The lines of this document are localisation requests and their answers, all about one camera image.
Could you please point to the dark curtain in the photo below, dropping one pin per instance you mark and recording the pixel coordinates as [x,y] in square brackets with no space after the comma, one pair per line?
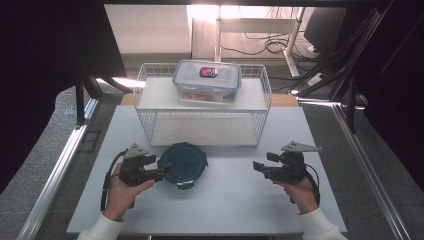
[36,66]
[400,83]

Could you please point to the aluminium rail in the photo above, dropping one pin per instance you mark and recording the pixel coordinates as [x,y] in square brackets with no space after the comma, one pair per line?
[370,173]
[56,176]

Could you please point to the dark monitor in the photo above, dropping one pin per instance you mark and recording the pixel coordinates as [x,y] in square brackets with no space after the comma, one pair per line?
[325,28]

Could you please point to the person's right hand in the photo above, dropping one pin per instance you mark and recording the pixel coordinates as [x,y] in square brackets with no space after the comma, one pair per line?
[301,196]

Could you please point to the person's left hand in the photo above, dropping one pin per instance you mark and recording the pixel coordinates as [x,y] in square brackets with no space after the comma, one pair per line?
[120,196]

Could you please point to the black metal stand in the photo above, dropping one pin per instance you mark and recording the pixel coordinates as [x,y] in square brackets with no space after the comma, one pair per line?
[80,100]
[350,100]

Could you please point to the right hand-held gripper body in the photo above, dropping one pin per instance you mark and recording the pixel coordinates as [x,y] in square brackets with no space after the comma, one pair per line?
[290,170]

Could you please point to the wooden board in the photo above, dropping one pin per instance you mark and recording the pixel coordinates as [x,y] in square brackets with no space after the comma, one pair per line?
[283,100]

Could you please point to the white metal desk frame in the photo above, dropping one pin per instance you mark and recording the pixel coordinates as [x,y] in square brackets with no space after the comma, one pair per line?
[256,25]

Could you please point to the dark teal round lid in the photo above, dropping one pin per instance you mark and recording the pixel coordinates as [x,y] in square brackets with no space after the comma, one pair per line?
[185,163]

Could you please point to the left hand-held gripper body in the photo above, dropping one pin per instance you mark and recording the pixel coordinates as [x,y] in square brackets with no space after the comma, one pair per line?
[135,171]

